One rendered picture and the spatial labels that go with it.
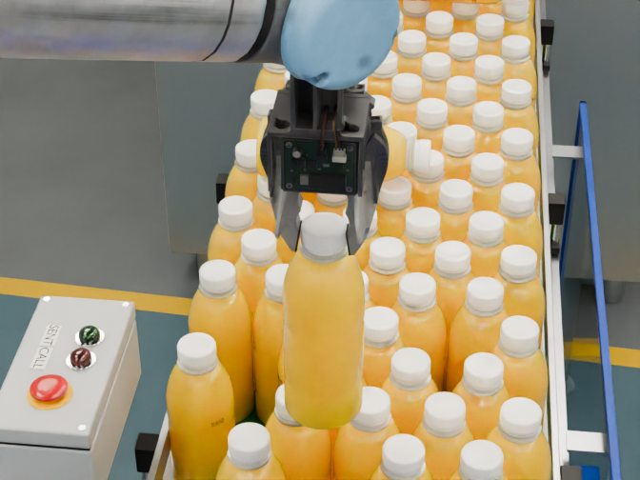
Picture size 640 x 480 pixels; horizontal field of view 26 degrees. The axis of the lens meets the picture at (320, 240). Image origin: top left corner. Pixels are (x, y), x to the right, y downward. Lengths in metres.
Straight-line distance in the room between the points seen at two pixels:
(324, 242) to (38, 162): 2.68
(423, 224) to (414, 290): 0.12
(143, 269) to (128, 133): 0.62
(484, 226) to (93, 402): 0.49
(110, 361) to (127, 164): 2.36
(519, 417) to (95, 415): 0.40
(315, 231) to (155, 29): 0.42
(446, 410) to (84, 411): 0.34
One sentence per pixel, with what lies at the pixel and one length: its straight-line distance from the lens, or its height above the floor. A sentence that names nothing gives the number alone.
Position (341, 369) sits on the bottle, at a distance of 1.18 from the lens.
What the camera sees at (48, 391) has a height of 1.11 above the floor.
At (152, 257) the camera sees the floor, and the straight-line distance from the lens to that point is 3.37.
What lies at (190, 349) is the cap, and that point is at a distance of 1.39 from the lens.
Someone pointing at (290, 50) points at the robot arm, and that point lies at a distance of 0.78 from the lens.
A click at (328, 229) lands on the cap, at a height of 1.34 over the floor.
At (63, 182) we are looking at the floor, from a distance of 3.67.
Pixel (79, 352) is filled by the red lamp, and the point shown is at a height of 1.11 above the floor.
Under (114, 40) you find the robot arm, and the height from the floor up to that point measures 1.66.
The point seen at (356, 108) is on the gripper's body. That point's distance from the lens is 1.03.
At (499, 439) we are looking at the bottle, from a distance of 1.34.
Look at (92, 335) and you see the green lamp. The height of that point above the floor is 1.11.
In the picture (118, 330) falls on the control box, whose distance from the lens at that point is 1.42.
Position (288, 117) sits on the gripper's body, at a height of 1.47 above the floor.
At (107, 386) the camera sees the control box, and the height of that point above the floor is 1.10.
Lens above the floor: 2.00
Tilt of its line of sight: 36 degrees down
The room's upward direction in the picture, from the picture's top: straight up
